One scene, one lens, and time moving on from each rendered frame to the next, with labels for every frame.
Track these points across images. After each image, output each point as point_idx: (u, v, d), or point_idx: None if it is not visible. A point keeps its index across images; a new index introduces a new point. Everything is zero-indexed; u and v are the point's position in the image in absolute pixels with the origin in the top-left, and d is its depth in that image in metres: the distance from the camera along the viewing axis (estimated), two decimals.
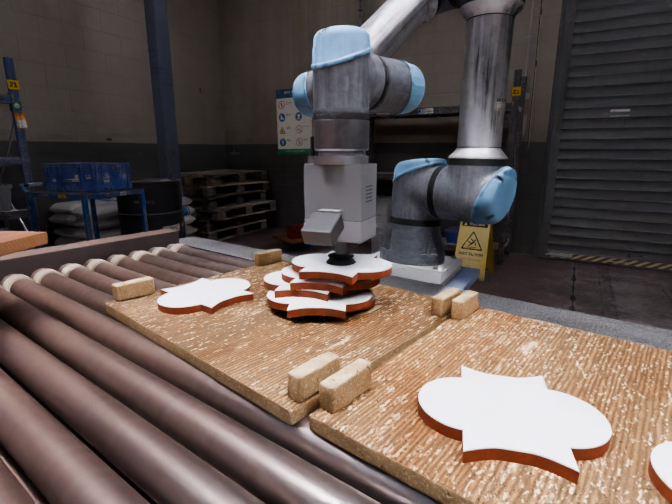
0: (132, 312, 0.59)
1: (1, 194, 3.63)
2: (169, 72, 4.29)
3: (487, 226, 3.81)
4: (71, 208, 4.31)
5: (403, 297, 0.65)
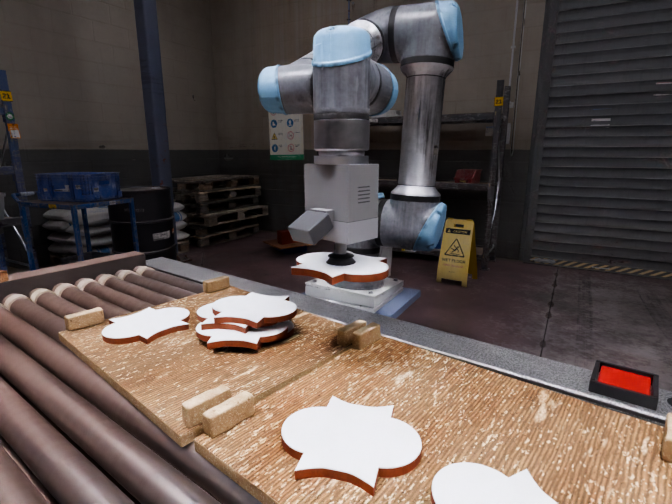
0: (79, 342, 0.68)
1: None
2: (160, 82, 4.38)
3: (469, 233, 3.90)
4: (64, 214, 4.40)
5: (321, 326, 0.75)
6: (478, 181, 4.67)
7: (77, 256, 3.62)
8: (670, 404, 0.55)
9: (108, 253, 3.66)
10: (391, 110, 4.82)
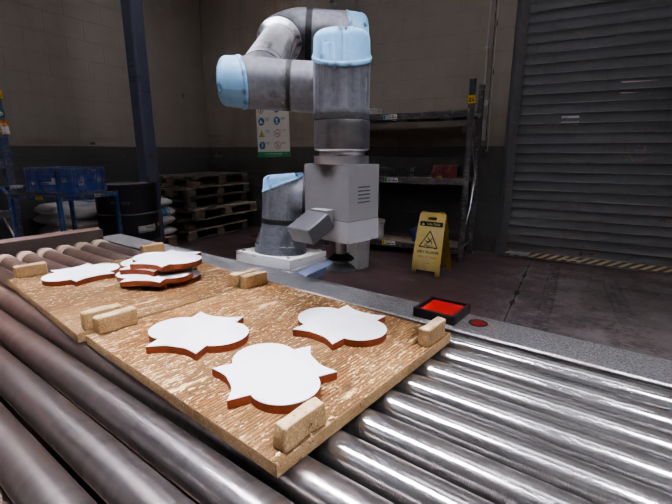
0: (22, 285, 0.84)
1: None
2: (147, 81, 4.54)
3: (442, 225, 4.06)
4: (54, 208, 4.56)
5: (225, 276, 0.91)
6: (455, 176, 4.83)
7: None
8: (468, 323, 0.71)
9: None
10: (371, 108, 4.98)
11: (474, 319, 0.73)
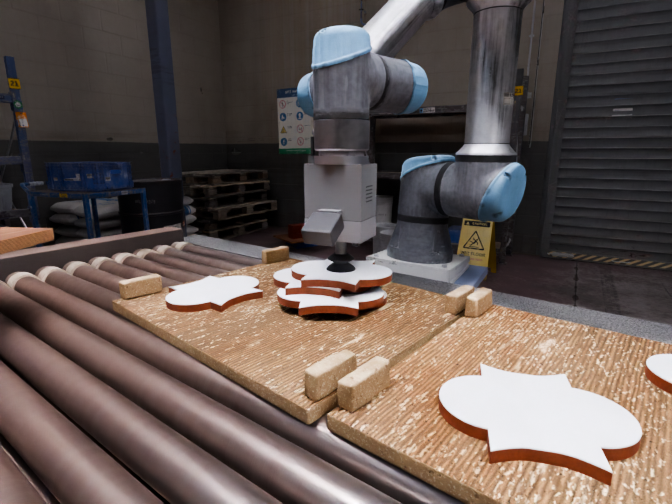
0: (140, 310, 0.58)
1: (2, 193, 3.62)
2: (170, 71, 4.28)
3: (489, 225, 3.80)
4: (72, 207, 4.30)
5: (414, 295, 0.64)
6: None
7: None
8: None
9: None
10: None
11: None
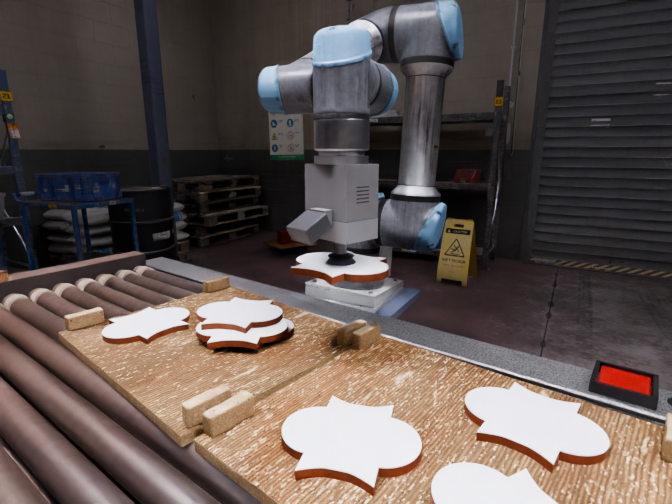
0: (79, 342, 0.68)
1: None
2: (160, 82, 4.38)
3: (469, 233, 3.90)
4: (64, 214, 4.40)
5: (321, 326, 0.75)
6: (478, 181, 4.67)
7: (77, 256, 3.62)
8: (670, 404, 0.55)
9: (108, 253, 3.66)
10: (391, 110, 4.82)
11: None
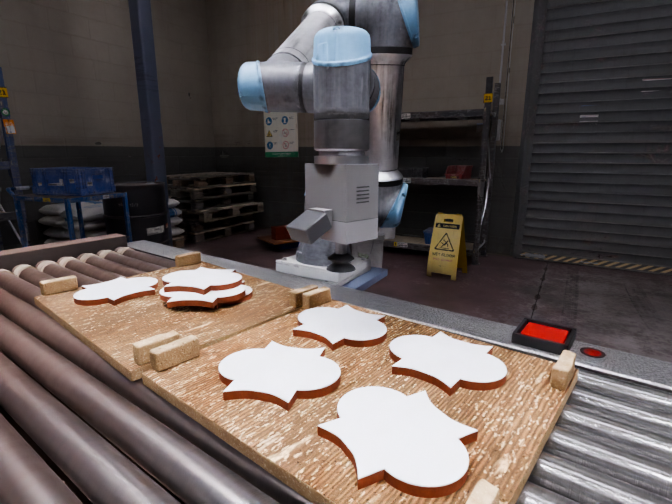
0: (52, 304, 0.74)
1: None
2: (154, 79, 4.44)
3: (458, 227, 3.96)
4: (60, 210, 4.46)
5: (279, 292, 0.80)
6: (469, 177, 4.72)
7: None
8: (581, 352, 0.61)
9: None
10: None
11: (585, 347, 0.62)
